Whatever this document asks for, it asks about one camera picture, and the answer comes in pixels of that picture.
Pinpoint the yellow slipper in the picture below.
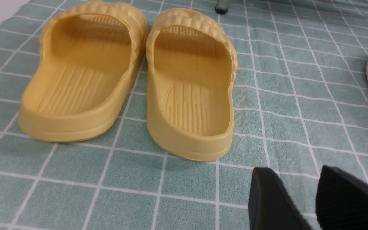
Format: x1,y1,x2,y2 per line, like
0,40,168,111
146,8,238,162
17,1,149,142

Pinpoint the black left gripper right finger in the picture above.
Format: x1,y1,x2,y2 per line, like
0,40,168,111
315,165,368,230

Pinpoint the yellow slipper left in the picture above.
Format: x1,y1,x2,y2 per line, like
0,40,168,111
17,1,149,142

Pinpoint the yellow slipper right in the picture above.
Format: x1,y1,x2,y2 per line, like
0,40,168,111
146,8,238,162

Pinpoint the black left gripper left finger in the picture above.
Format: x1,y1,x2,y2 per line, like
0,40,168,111
248,167,312,230

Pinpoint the green checkered floor mat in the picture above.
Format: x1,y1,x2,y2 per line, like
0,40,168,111
0,0,368,230

